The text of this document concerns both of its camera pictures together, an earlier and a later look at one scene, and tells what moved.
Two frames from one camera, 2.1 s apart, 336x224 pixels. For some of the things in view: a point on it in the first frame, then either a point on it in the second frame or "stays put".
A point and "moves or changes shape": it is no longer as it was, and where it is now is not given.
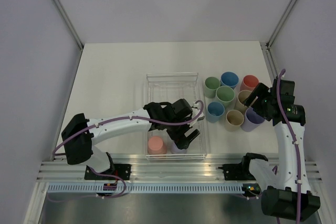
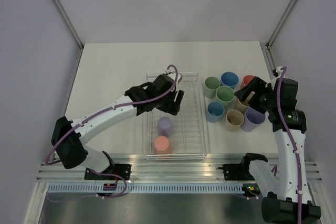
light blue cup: [214, 111] stays put
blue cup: [229, 78] stays put
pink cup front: [156, 146] moves or changes shape
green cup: [211, 85] stays put
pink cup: [249, 83] stays put
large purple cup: [252, 120] stays put
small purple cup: [175, 150] moves or changes shape
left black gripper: [181, 141] → [174, 107]
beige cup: [234, 119] stays put
